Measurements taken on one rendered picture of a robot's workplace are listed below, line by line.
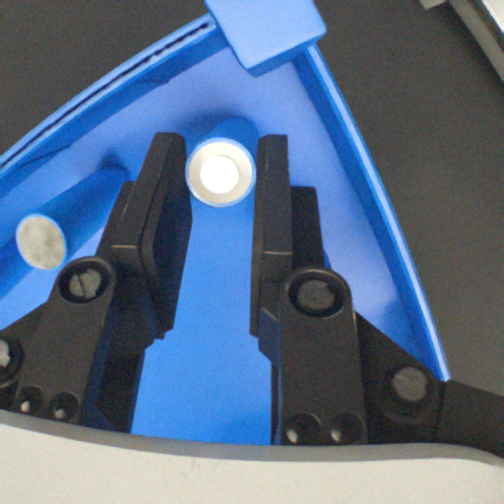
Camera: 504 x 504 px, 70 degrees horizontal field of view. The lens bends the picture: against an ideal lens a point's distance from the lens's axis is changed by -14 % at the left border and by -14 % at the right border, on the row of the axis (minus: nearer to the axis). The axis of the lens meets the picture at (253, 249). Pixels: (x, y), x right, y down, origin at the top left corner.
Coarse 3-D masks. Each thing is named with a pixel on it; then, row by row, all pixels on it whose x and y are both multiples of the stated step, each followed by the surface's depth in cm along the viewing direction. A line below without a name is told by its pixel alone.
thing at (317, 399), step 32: (288, 288) 7; (320, 288) 7; (288, 320) 6; (320, 320) 6; (352, 320) 6; (288, 352) 6; (320, 352) 6; (352, 352) 6; (288, 384) 6; (320, 384) 6; (352, 384) 6; (288, 416) 5; (320, 416) 5; (352, 416) 5
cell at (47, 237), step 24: (72, 192) 12; (96, 192) 13; (24, 216) 10; (48, 216) 10; (72, 216) 11; (96, 216) 13; (24, 240) 11; (48, 240) 11; (72, 240) 11; (48, 264) 11
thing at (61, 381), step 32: (96, 256) 7; (64, 288) 7; (96, 288) 7; (64, 320) 6; (96, 320) 6; (32, 352) 6; (64, 352) 6; (96, 352) 6; (32, 384) 5; (64, 384) 5; (96, 384) 6; (128, 384) 8; (64, 416) 5; (96, 416) 6; (128, 416) 7
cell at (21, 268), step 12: (12, 240) 16; (0, 252) 15; (12, 252) 16; (0, 264) 15; (12, 264) 15; (24, 264) 16; (0, 276) 14; (12, 276) 15; (24, 276) 16; (0, 288) 14; (12, 288) 15; (0, 300) 14
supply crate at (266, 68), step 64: (256, 0) 7; (128, 64) 10; (192, 64) 14; (256, 64) 8; (320, 64) 10; (64, 128) 11; (128, 128) 16; (192, 128) 16; (256, 128) 16; (320, 128) 15; (0, 192) 15; (320, 192) 16; (384, 192) 11; (192, 256) 18; (384, 256) 17; (0, 320) 20; (192, 320) 19; (384, 320) 19; (192, 384) 20; (256, 384) 20
